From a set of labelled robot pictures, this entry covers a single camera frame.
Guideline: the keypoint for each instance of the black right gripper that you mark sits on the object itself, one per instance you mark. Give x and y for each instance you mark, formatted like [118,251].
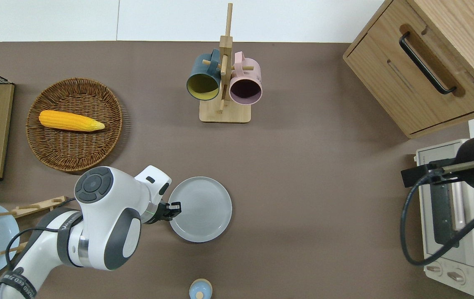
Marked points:
[471,162]

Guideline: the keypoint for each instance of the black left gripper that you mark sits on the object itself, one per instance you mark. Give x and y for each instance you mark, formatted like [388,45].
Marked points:
[161,212]

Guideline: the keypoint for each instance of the gray round plate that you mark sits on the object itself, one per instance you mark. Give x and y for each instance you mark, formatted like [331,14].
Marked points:
[201,209]

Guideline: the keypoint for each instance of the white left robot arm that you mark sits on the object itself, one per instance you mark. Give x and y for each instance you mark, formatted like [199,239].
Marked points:
[108,216]

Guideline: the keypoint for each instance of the cream toaster oven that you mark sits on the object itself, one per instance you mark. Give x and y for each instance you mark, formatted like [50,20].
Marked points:
[465,257]

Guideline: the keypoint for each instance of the wooden drawer cabinet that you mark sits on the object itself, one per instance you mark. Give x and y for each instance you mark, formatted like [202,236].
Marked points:
[386,74]

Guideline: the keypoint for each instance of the brown table mat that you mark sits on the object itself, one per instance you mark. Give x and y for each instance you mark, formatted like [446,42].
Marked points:
[303,187]

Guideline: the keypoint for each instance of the wooden mug tree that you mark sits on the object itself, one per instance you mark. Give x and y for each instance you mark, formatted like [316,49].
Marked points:
[225,112]

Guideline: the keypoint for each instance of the brown wicker basket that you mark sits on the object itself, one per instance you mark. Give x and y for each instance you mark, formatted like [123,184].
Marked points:
[74,147]

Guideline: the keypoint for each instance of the yellow corn cob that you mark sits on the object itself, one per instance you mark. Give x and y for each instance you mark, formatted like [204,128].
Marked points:
[68,120]

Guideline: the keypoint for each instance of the wooden dish rack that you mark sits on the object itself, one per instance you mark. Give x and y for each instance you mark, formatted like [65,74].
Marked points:
[33,206]

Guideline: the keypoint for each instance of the dark teal mug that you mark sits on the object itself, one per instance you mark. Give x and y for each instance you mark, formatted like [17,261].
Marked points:
[203,70]

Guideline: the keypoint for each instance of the pink mug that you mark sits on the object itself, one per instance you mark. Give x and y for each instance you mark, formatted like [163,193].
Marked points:
[247,72]

